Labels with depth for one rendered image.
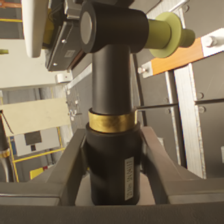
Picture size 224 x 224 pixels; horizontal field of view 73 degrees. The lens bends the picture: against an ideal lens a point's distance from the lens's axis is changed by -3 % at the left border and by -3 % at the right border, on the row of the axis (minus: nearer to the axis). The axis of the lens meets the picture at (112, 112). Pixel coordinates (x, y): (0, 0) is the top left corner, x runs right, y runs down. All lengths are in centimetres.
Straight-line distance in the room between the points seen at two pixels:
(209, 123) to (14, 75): 448
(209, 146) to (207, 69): 11
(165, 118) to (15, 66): 447
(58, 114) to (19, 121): 97
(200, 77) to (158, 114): 10
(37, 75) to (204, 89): 444
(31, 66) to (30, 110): 114
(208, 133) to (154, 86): 12
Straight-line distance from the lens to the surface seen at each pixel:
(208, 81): 24
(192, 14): 27
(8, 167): 82
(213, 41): 22
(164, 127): 30
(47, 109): 453
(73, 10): 40
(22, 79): 455
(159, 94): 30
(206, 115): 25
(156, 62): 29
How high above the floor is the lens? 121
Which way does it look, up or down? 28 degrees down
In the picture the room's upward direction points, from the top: 101 degrees counter-clockwise
